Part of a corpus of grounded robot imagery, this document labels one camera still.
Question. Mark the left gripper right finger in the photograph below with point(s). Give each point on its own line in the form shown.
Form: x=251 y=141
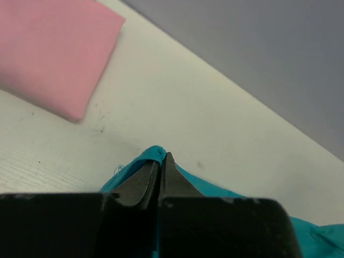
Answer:
x=194 y=225

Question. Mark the teal t shirt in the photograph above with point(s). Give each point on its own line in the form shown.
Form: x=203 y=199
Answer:
x=313 y=240

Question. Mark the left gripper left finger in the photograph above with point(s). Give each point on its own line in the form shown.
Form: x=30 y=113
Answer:
x=119 y=223

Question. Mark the folded pink t shirt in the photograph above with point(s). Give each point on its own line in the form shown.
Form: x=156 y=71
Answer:
x=53 y=53

